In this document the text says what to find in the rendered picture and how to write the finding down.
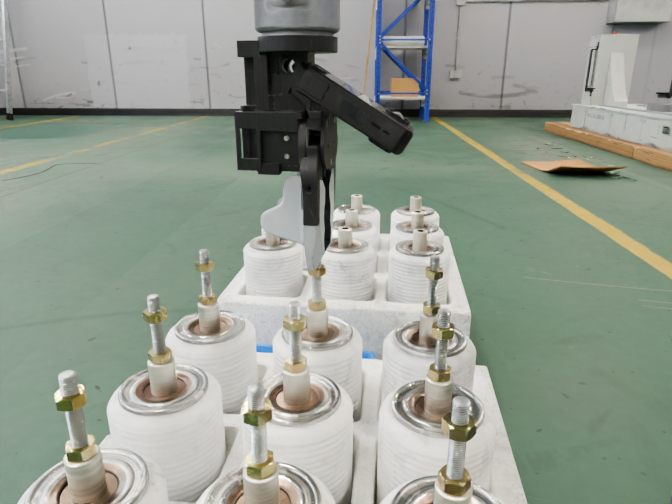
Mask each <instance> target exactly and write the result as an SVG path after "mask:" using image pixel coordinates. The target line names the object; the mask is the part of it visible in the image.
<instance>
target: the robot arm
mask: <svg viewBox="0 0 672 504"><path fill-rule="evenodd" d="M254 18H255V30H256V31H257V32H258V33H262V36H259V37H257V40H245V41H237V56H238V57H243V58H244V70H245V89H246V105H243V106H240V111H235V112H234V119H235V135H236V151H237V168H238V170H249V171H257V172H258V174H263V175H280V174H281V173H282V171H290V172H298V173H297V175H296V176H292V177H290V178H289V179H287V180H286V182H285V183H284V187H283V197H282V198H280V199H279V200H278V202H277V206H275V207H273V208H271V209H269V210H267V211H265V212H264V213H263V214H262V216H261V226H262V228H263V230H264V231H265V232H266V233H268V234H270V235H274V236H277V237H280V238H283V239H286V240H289V241H292V242H295V243H298V244H301V245H303V246H304V247H305V256H306V262H307V267H308V271H315V269H316V267H317V266H318V264H319V262H320V261H321V259H322V257H323V255H324V254H325V252H326V250H327V249H328V247H329V245H330V244H331V240H332V229H333V218H334V203H335V184H336V156H337V147H338V133H337V117H338V118H339V119H341V120H342V121H344V122H345V123H347V124H349V125H350V126H352V127H353V128H355V129H356V130H358V131H359V132H361V133H362V134H364V135H366V136H367V137H369V138H368V140H369V141H370V142H371V143H373V144H374V145H376V146H377V147H378V148H380V149H382V150H384V151H385V152H387V153H391V152H392V153H393V154H395V155H399V154H401V153H402V152H403V151H404V149H405V148H406V146H407V145H408V143H409V142H410V140H411V139H412V137H413V127H412V126H411V125H410V123H411V122H410V121H409V120H408V119H407V118H405V117H404V116H403V115H402V114H401V113H400V112H397V111H394V110H393V109H391V108H389V107H387V109H385V108H384V107H382V106H381V105H379V104H378V103H376V102H375V101H373V100H371V99H370V98H368V97H367V96H365V95H364V94H362V93H361V92H359V91H358V90H356V89H355V88H353V87H351V86H350V85H348V84H347V83H345V82H344V81H342V80H341V79H339V78H338V77H336V76H335V75H333V74H331V73H330V72H328V71H327V70H325V69H324V68H322V67H321V66H319V65H318V64H315V54H329V53H338V37H334V36H333V34H335V33H338V32H339V31H340V0H254ZM292 60H293V61H294V62H295V63H293V64H292V66H291V67H292V70H293V72H292V71H291V70H290V63H291V61H292ZM240 128H242V142H243V158H242V154H241V137H240Z"/></svg>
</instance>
